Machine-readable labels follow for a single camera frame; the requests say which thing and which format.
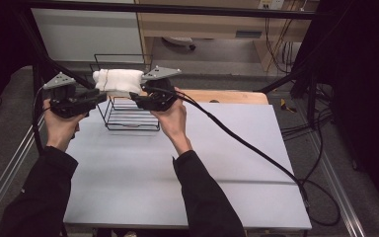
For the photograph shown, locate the aluminium rail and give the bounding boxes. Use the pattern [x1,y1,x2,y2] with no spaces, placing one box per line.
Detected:
[0,115,46,229]
[309,131,367,237]

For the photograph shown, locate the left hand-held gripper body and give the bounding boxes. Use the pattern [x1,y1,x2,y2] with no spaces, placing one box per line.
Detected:
[41,71,87,119]

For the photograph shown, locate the black wire basket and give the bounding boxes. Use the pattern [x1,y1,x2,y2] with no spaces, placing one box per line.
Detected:
[89,52,162,132]

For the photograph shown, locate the black metal frame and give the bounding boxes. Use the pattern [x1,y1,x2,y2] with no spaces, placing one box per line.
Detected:
[12,0,331,156]

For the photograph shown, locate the hanging desk cables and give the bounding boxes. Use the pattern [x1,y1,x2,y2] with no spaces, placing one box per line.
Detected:
[264,15,303,75]

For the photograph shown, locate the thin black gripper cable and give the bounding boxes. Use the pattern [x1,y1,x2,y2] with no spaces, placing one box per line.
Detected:
[32,85,52,156]

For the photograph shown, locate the person's right hand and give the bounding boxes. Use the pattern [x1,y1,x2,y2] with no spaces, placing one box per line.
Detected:
[150,86,193,156]

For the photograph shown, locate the bundle of black floor cables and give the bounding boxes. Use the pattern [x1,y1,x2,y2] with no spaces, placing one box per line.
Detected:
[278,108,334,140]

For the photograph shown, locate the wooden desk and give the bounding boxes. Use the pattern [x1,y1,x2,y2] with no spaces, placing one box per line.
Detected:
[134,0,321,72]

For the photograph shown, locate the yellow and black tape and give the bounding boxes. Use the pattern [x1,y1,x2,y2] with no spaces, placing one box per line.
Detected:
[278,97,298,114]

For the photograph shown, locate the white power strip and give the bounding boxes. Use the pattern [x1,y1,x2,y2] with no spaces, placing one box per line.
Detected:
[258,0,286,11]

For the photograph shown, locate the white cloth with coloured stitching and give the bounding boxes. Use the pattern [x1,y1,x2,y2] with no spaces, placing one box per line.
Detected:
[92,67,145,99]

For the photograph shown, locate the black curtain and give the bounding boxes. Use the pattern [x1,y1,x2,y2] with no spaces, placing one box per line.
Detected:
[295,0,379,212]
[0,0,38,117]

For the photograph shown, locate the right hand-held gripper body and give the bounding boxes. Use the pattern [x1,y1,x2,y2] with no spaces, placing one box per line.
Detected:
[139,65,183,112]

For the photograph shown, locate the thick black gripper cable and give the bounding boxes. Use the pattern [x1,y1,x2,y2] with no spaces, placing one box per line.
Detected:
[143,86,341,228]

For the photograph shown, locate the white cabinet panel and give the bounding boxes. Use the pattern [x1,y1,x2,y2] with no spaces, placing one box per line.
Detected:
[31,7,144,64]

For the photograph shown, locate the grey flat device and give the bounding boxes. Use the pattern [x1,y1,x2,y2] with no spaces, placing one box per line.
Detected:
[162,36,197,51]

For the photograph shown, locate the light wooden board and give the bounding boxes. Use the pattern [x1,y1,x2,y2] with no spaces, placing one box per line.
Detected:
[173,89,270,106]

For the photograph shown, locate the person's left hand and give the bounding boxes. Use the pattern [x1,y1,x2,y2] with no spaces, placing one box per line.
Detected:
[42,98,89,153]

